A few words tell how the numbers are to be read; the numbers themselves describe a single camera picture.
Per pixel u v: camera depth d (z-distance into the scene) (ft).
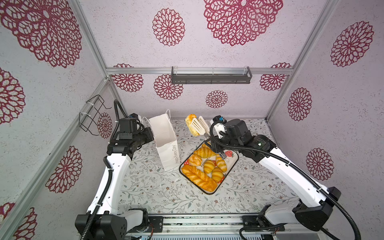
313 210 1.30
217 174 2.87
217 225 2.45
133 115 2.16
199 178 2.81
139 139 1.99
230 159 3.10
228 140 1.86
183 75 3.05
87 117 2.45
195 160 3.04
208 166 2.96
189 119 2.33
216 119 1.95
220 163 3.02
